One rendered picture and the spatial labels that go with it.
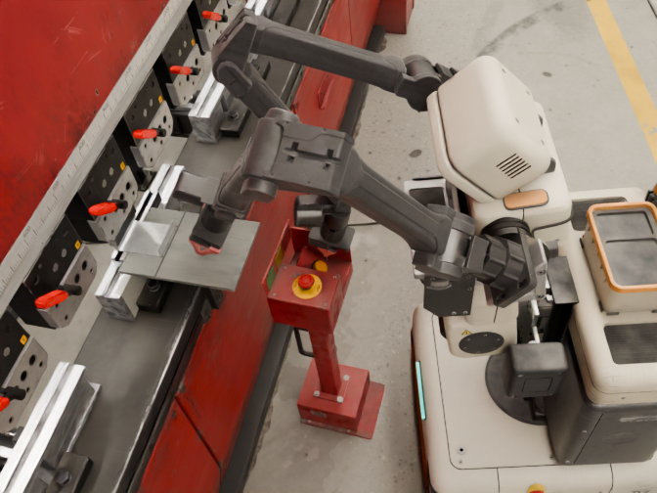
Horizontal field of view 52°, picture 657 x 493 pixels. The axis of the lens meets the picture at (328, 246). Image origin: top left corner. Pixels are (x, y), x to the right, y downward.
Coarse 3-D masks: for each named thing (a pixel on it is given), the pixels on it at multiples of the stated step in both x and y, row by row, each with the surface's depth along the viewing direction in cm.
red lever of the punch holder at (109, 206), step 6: (96, 204) 124; (102, 204) 124; (108, 204) 125; (114, 204) 127; (120, 204) 129; (126, 204) 130; (90, 210) 122; (96, 210) 122; (102, 210) 123; (108, 210) 124
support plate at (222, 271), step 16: (160, 208) 153; (176, 224) 150; (192, 224) 150; (240, 224) 148; (256, 224) 148; (176, 240) 147; (240, 240) 146; (128, 256) 146; (144, 256) 145; (176, 256) 145; (192, 256) 144; (208, 256) 144; (224, 256) 143; (240, 256) 143; (128, 272) 143; (144, 272) 143; (160, 272) 142; (176, 272) 142; (192, 272) 142; (208, 272) 141; (224, 272) 141; (240, 272) 141; (224, 288) 139
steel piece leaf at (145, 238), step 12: (132, 228) 150; (144, 228) 150; (156, 228) 150; (168, 228) 147; (132, 240) 148; (144, 240) 148; (156, 240) 148; (168, 240) 147; (144, 252) 146; (156, 252) 145
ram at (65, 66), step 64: (0, 0) 97; (64, 0) 110; (128, 0) 129; (192, 0) 154; (0, 64) 98; (64, 64) 113; (128, 64) 132; (0, 128) 100; (64, 128) 115; (0, 192) 102; (64, 192) 117; (0, 256) 104
